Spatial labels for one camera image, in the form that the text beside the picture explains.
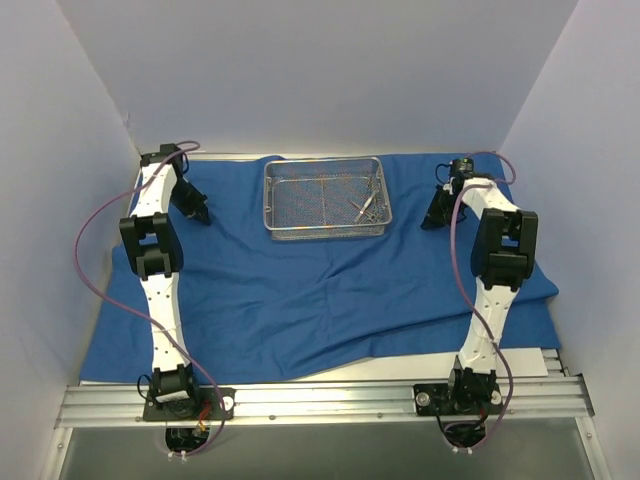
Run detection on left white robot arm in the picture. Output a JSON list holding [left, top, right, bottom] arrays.
[[119, 142, 211, 419]]

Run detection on steel surgical instruments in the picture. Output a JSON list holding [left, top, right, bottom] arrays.
[[348, 186, 384, 224]]

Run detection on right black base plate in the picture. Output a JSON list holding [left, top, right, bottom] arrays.
[[412, 383, 503, 416]]

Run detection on wire mesh instrument tray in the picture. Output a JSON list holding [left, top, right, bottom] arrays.
[[263, 156, 393, 241]]

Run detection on aluminium rail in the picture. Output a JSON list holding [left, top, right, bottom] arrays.
[[541, 349, 570, 377], [55, 377, 594, 428]]

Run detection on aluminium right side rail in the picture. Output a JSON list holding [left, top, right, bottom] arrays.
[[541, 349, 570, 377]]

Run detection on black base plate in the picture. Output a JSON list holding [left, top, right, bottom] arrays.
[[142, 387, 236, 422], [412, 383, 503, 416]]

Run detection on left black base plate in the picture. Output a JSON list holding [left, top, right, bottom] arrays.
[[142, 387, 236, 422]]

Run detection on aluminium front rail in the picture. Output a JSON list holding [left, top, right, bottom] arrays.
[[55, 377, 594, 428]]

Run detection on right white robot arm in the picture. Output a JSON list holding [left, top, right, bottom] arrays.
[[421, 157, 539, 413]]

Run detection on blue surgical wrap cloth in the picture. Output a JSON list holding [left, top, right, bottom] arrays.
[[79, 152, 561, 385]]

